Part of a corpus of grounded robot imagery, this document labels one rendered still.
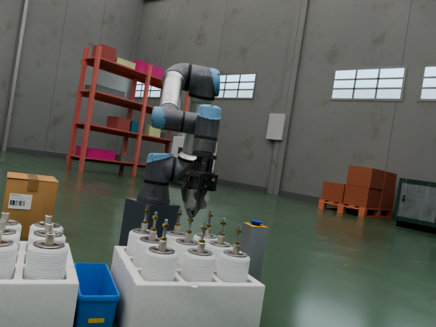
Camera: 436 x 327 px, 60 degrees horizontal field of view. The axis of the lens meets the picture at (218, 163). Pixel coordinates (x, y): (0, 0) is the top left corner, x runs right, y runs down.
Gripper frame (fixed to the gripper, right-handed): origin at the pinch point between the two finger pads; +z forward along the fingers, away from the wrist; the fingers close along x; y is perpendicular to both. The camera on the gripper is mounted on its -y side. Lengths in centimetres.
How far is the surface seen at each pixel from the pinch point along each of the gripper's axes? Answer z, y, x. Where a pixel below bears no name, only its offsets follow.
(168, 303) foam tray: 21.7, 17.5, -14.4
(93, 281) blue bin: 28.9, -21.6, -20.5
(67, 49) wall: -275, -1074, 202
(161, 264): 12.0, 14.0, -16.1
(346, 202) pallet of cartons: 17, -281, 499
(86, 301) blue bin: 23.9, 5.5, -32.2
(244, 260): 10.1, 19.5, 8.9
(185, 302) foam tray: 21.3, 18.6, -9.6
